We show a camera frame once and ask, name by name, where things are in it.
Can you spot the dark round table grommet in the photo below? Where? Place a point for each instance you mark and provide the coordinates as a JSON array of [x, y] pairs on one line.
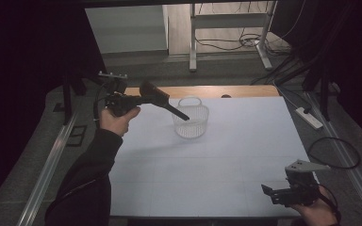
[[226, 96]]

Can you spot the person's left hand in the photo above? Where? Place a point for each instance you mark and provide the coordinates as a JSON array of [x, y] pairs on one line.
[[118, 122]]

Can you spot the white power strip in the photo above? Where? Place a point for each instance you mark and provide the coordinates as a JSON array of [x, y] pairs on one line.
[[309, 119]]

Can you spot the person's right hand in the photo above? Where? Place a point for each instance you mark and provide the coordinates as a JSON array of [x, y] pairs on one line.
[[315, 213]]

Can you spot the white table mat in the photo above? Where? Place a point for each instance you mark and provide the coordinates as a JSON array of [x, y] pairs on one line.
[[207, 175]]

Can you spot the black curtain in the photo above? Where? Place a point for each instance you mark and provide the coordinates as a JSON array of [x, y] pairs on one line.
[[358, 47], [19, 62]]

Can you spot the white metal stand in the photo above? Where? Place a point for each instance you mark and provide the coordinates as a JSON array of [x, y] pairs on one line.
[[229, 20]]

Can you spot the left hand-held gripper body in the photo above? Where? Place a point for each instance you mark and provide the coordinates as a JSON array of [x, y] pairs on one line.
[[117, 100]]

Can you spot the black metal stand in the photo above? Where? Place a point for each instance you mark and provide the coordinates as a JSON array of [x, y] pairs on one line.
[[325, 100], [67, 103]]

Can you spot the white plastic basket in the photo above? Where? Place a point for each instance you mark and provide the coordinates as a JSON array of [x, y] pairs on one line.
[[193, 127]]

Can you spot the pale partition panel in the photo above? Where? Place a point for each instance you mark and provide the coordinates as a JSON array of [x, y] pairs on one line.
[[128, 29]]

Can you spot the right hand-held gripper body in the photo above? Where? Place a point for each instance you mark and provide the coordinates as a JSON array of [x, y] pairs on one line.
[[298, 191]]

